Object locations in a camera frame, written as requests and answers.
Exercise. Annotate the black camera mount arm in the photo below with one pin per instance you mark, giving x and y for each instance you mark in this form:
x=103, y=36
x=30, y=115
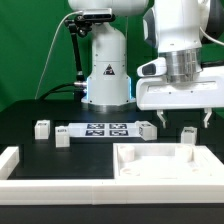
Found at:
x=78, y=50

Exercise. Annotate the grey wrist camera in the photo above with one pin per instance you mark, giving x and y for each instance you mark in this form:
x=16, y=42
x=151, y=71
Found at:
x=156, y=67

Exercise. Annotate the white square tabletop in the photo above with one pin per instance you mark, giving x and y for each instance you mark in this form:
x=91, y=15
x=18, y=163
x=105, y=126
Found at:
x=149, y=161

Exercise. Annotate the white U-shaped obstacle fence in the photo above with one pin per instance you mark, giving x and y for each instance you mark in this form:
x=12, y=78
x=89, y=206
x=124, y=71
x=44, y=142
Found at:
x=112, y=191

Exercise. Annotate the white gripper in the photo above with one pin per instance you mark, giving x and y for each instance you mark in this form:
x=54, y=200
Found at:
x=206, y=91

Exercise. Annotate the grey camera on mount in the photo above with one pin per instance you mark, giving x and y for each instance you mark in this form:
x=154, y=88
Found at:
x=96, y=14

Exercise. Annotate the white base tag plate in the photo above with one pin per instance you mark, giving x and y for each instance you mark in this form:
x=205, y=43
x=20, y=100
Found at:
x=103, y=130

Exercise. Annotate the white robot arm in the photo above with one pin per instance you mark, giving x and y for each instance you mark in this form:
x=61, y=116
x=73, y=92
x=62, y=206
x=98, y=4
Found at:
x=149, y=52

